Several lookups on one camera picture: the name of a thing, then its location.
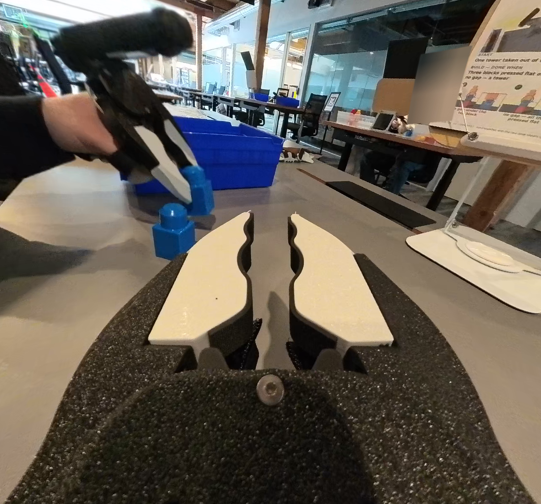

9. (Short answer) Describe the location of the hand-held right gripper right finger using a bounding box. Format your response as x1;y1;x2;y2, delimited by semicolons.
287;213;394;362

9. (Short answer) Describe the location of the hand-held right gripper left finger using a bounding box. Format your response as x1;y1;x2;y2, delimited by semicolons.
147;211;255;364

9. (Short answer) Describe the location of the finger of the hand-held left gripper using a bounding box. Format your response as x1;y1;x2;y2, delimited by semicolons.
134;125;194;206
162;119;200;168

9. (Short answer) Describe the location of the blue mega block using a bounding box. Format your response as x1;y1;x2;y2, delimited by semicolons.
151;202;198;260
181;165;215;217

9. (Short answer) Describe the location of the blue plastic bin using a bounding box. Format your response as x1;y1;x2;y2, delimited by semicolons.
119;115;285;195

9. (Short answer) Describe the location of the person's left forearm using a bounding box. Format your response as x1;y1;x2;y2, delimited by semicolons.
0;53;77;191

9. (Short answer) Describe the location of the person's left hand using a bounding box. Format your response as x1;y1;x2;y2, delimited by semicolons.
41;93;120;155

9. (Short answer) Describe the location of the black table mat strip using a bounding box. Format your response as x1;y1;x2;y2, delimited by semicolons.
327;180;437;231

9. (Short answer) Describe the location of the black office chair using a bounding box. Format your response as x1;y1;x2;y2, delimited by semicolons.
289;93;328;143

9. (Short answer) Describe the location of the wooden column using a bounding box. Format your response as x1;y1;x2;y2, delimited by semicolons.
253;0;274;92

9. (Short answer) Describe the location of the wooden desk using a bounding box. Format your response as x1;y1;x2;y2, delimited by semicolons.
323;121;483;213

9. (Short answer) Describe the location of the brown cardboard sheet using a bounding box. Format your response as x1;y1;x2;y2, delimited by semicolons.
374;77;418;115

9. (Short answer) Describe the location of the paper instruction sheet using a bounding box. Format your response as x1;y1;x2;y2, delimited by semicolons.
458;0;541;130

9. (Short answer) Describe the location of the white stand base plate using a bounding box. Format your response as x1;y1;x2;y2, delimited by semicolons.
405;220;541;315

